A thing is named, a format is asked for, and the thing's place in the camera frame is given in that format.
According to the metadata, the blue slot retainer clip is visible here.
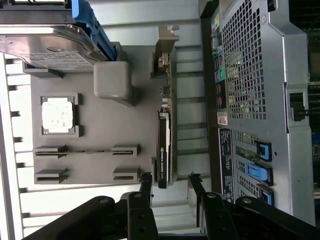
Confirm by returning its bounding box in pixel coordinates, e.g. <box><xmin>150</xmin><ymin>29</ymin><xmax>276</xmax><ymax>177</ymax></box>
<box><xmin>242</xmin><ymin>161</ymin><xmax>274</xmax><ymax>186</ymax></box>
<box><xmin>254</xmin><ymin>140</ymin><xmax>273</xmax><ymax>161</ymax></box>
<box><xmin>259</xmin><ymin>186</ymin><xmax>275</xmax><ymax>206</ymax></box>

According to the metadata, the grey parts rack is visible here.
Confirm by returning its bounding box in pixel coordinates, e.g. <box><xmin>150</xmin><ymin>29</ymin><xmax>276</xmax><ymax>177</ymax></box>
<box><xmin>22</xmin><ymin>46</ymin><xmax>181</xmax><ymax>187</ymax></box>

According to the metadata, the silver CPU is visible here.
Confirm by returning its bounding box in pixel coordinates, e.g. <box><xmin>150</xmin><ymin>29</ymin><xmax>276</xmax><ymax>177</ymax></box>
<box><xmin>41</xmin><ymin>98</ymin><xmax>76</xmax><ymax>133</ymax></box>

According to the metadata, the open black PC case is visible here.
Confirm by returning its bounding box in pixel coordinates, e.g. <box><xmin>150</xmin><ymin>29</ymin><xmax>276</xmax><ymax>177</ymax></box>
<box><xmin>198</xmin><ymin>0</ymin><xmax>320</xmax><ymax>226</ymax></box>

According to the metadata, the silver hard disk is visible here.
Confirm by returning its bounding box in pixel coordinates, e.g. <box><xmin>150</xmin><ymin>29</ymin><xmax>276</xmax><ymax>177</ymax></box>
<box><xmin>0</xmin><ymin>12</ymin><xmax>101</xmax><ymax>72</ymax></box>

